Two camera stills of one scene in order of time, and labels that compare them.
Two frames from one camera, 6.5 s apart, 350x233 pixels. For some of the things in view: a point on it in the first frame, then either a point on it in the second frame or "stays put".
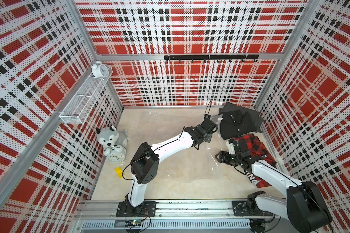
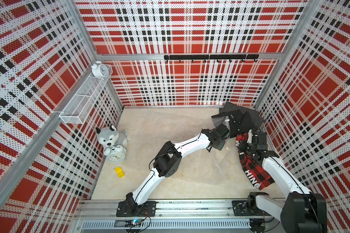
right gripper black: x=222 y=153 to x=242 y=145
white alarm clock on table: x=116 y=153 stays put
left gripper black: x=208 y=138 to x=221 y=145
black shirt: x=236 y=120 stays put
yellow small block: x=119 y=172 stays put
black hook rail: x=212 y=57 stays put
